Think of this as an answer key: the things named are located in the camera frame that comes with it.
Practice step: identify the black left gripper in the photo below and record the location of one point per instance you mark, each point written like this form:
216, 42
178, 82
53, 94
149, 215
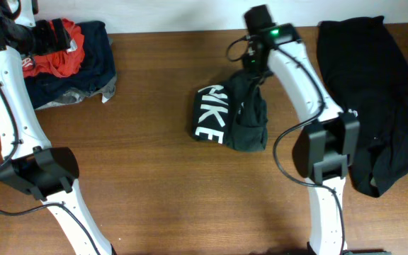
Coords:
50, 44

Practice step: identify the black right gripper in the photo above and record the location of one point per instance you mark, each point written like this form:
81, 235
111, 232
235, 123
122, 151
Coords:
248, 66

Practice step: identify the dark green t-shirt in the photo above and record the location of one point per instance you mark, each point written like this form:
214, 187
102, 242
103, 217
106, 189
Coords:
232, 113

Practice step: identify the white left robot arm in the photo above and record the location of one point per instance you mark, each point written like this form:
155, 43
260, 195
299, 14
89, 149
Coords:
30, 164

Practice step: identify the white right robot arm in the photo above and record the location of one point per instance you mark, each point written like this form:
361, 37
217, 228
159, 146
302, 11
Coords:
326, 145

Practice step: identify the red t-shirt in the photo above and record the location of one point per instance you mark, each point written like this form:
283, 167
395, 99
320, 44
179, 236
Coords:
61, 64

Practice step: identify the navy blue garment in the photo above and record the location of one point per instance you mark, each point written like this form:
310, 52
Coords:
97, 69

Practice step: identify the grey garment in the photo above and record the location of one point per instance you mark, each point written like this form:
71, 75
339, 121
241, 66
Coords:
75, 96

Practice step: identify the black t-shirt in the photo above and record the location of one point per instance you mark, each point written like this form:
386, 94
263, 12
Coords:
367, 74

